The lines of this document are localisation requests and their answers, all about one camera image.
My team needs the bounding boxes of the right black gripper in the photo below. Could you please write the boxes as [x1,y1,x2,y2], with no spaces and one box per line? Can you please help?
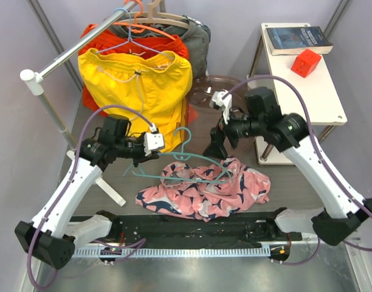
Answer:
[203,105,264,160]

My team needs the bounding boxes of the teal plastic hanger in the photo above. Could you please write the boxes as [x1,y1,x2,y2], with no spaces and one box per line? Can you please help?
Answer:
[122,127,233,184]

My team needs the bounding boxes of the pink whale print shorts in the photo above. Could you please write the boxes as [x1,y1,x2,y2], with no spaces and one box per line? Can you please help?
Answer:
[135,156,271,222]

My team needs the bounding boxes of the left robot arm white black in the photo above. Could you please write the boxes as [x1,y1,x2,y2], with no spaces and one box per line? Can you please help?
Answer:
[15,115,164,270]

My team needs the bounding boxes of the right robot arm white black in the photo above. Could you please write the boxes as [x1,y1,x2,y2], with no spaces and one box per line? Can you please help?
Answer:
[203,86,372,246]

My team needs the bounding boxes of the yellow shorts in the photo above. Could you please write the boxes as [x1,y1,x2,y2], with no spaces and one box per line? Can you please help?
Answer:
[78,48,192,152]

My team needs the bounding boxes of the orange shorts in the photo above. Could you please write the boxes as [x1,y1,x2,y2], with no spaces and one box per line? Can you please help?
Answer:
[78,24,190,125]

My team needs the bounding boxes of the orange plastic hanger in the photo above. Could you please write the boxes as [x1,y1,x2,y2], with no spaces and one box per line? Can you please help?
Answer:
[114,0,175,40]

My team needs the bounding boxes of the beige wooden hanger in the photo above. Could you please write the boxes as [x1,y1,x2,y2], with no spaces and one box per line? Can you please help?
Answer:
[132,0,190,29]

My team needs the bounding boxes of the transparent brown plastic basin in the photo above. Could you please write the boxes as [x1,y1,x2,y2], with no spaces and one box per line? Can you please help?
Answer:
[186,75,255,154]

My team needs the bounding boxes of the grey garment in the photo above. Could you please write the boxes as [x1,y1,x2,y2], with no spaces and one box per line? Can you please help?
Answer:
[108,15,212,80]

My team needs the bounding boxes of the white two-tier shelf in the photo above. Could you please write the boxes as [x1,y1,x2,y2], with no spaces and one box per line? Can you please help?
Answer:
[247,23,348,165]

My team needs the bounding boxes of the silver clothes rack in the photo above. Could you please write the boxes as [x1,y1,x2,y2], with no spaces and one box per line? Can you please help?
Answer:
[19,0,127,207]

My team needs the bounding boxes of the red cube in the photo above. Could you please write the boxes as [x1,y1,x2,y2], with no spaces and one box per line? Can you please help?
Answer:
[291,49,322,78]

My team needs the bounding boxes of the dark blue book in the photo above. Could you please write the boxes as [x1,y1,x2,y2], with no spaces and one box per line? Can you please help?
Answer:
[266,26,333,55]

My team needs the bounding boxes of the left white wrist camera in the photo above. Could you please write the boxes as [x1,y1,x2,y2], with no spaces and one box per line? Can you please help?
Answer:
[143,123,165,156]

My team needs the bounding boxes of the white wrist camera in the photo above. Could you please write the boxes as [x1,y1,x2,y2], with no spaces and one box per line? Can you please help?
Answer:
[143,123,165,156]
[209,90,232,125]

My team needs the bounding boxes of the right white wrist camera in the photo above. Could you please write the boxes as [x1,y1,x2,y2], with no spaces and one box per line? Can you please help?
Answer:
[209,90,232,125]

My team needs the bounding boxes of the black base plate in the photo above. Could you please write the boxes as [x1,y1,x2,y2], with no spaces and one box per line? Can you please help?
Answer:
[100,212,302,249]

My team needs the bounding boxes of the perforated metal cable rail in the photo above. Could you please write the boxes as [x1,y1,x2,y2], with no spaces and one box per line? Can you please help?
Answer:
[73,244,270,260]

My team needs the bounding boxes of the blue wire hanger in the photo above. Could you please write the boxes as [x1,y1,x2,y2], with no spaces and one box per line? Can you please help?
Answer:
[96,8,174,61]

